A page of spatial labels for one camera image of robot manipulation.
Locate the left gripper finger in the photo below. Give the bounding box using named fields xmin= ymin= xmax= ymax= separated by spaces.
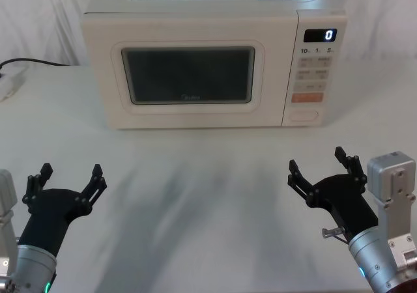
xmin=22 ymin=162 xmax=54 ymax=206
xmin=74 ymin=163 xmax=108 ymax=210

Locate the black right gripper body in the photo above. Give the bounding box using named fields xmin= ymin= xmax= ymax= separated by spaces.
xmin=308 ymin=172 xmax=381 ymax=242

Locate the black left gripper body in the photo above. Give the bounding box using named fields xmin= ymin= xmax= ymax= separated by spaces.
xmin=17 ymin=188 xmax=93 ymax=258

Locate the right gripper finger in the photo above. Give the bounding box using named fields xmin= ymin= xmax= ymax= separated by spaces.
xmin=334 ymin=146 xmax=369 ymax=190
xmin=287 ymin=158 xmax=323 ymax=208

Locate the white table cloth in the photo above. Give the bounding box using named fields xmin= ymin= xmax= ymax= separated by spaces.
xmin=0 ymin=61 xmax=417 ymax=293

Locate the white power strip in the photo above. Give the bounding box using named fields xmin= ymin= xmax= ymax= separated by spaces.
xmin=0 ymin=65 xmax=27 ymax=102

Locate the cream microwave oven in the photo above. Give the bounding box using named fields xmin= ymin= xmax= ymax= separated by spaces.
xmin=80 ymin=0 xmax=348 ymax=131

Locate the white curtain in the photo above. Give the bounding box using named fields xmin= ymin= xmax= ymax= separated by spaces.
xmin=0 ymin=0 xmax=417 ymax=68

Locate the thin cable with silver plug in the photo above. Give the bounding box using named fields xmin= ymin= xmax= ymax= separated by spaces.
xmin=321 ymin=226 xmax=352 ymax=244

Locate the black power cable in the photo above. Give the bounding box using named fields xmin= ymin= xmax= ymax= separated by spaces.
xmin=0 ymin=57 xmax=71 ymax=75

